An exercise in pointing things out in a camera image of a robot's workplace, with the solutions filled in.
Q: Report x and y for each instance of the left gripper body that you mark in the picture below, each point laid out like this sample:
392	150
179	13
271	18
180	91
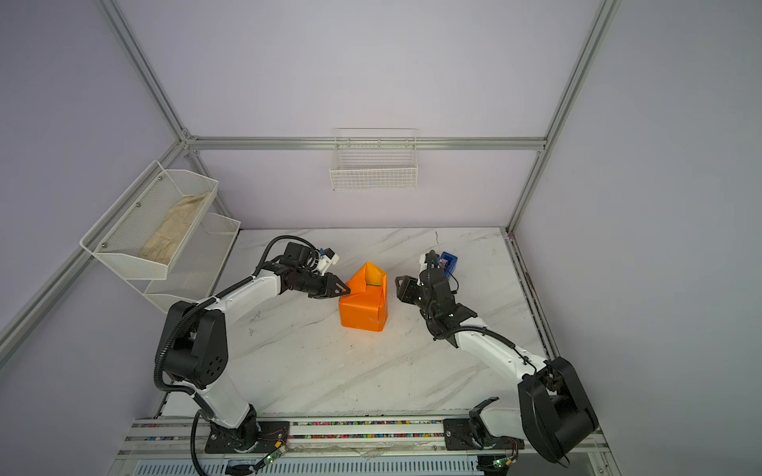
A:
314	286

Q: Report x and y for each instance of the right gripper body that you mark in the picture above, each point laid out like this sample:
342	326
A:
425	306

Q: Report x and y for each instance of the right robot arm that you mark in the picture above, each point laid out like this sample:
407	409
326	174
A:
554	413

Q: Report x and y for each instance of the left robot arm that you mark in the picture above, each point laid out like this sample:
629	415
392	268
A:
192	353

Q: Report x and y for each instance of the blue tape dispenser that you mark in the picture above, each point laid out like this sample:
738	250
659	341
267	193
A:
448	263

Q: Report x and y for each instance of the white lower mesh shelf bin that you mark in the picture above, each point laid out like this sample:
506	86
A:
198	267

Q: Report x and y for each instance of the white mesh shelf bin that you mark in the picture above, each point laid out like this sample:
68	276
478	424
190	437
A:
118	237
198	267

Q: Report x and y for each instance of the beige cloth in bin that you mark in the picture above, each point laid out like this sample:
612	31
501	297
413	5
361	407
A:
166	240

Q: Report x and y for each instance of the white upper mesh shelf bin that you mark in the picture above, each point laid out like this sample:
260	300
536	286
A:
118	237

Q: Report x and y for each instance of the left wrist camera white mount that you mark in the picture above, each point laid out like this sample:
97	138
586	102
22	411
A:
327	258

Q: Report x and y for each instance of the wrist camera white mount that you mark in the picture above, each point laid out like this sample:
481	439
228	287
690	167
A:
327	258
430	260

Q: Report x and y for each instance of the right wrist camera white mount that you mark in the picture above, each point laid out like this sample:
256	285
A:
430	260

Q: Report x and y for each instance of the white wire wall basket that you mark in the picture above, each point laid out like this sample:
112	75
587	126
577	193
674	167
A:
366	159

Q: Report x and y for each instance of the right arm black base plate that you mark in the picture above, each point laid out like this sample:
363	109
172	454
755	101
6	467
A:
468	434

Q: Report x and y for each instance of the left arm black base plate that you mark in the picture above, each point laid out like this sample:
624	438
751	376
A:
259	438

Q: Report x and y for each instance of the aluminium frame rail front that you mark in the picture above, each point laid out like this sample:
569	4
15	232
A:
374	445

